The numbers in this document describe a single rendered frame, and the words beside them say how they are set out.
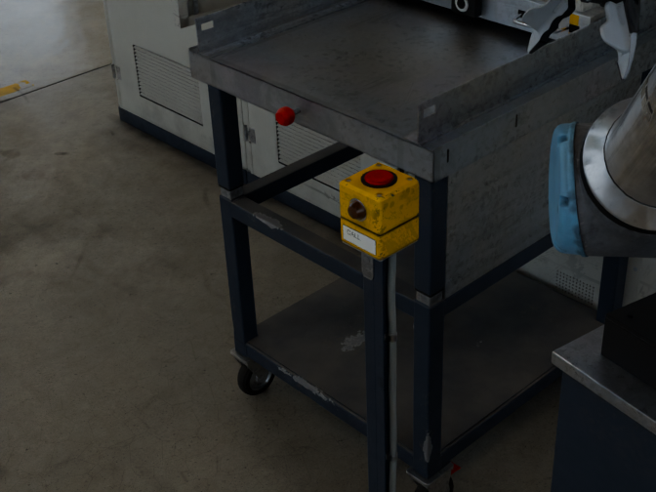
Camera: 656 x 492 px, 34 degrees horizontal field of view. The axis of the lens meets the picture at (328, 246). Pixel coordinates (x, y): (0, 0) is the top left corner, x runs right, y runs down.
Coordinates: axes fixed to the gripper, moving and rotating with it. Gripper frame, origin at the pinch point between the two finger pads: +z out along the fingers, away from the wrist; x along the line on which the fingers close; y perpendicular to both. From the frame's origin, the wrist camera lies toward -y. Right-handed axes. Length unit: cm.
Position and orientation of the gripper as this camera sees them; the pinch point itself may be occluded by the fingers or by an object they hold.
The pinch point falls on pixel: (578, 67)
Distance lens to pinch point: 140.9
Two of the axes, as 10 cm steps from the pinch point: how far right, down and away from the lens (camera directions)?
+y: -7.6, 0.5, -6.5
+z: -1.9, 9.4, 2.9
